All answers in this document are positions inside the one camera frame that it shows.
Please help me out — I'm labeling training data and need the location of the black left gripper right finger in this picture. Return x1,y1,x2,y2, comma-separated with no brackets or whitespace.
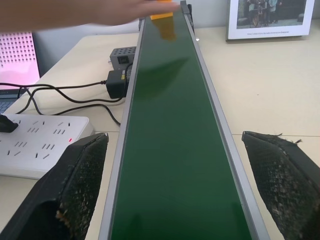
241,130,320,240

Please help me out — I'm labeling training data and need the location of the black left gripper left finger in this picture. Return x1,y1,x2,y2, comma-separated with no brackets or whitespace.
0,132,110,240

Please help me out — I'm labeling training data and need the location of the orange block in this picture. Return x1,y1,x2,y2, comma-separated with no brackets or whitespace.
149,0,176,20

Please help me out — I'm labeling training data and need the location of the green conveyor belt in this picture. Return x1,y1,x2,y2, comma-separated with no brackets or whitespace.
97,0,272,240

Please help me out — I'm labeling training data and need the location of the person's bare hand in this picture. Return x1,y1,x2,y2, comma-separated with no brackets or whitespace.
0,0,180,33

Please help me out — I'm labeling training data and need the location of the white power strip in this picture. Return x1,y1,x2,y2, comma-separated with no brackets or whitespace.
0,113,95,180

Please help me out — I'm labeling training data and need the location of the black plug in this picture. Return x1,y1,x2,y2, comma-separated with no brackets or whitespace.
0,113,19,134

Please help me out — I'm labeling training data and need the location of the black power adapter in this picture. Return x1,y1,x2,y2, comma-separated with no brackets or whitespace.
106,63,134,99

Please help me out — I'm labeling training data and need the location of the laptop with pink screen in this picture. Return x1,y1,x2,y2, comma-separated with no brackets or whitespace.
0,31,41,114

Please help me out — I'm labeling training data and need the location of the grey perforated control box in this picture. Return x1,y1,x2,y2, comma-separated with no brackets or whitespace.
106,46,138,71

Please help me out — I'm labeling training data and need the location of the white framed photo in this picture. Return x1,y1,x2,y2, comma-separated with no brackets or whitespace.
225,0,316,43

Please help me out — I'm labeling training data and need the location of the black power cable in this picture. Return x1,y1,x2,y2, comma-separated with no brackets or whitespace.
0,79,125,126

